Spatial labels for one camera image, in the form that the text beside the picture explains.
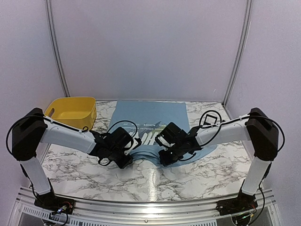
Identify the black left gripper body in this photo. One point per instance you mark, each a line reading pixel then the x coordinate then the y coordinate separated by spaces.
pixel 115 155

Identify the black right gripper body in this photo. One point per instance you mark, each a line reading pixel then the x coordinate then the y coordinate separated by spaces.
pixel 177 154

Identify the light blue printed t-shirt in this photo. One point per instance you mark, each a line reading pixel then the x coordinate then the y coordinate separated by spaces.
pixel 147 119

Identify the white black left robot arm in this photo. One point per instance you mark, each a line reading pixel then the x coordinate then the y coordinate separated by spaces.
pixel 36 128

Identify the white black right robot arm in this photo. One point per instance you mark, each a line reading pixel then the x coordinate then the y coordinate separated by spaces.
pixel 255 127

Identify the black brooch box base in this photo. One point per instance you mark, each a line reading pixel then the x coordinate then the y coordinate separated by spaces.
pixel 210 120

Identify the yellow plastic basket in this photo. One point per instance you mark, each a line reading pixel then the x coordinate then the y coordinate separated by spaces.
pixel 78 112

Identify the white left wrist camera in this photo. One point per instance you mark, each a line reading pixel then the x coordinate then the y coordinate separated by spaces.
pixel 135 143

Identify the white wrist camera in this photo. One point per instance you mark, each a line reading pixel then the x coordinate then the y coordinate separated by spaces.
pixel 162 142
pixel 135 143

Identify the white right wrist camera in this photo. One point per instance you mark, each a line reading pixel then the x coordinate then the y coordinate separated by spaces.
pixel 162 142

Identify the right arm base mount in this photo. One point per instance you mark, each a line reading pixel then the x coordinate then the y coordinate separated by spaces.
pixel 235 205

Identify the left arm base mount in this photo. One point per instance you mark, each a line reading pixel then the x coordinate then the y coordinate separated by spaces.
pixel 56 204

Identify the aluminium front rail frame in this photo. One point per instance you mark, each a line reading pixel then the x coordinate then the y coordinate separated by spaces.
pixel 200 212

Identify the left aluminium corner post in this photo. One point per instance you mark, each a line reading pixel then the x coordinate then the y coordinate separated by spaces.
pixel 55 48

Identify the aluminium corner post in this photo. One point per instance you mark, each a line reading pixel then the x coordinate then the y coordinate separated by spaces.
pixel 55 48
pixel 240 51

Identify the right aluminium corner post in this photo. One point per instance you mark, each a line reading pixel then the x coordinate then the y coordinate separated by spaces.
pixel 240 51

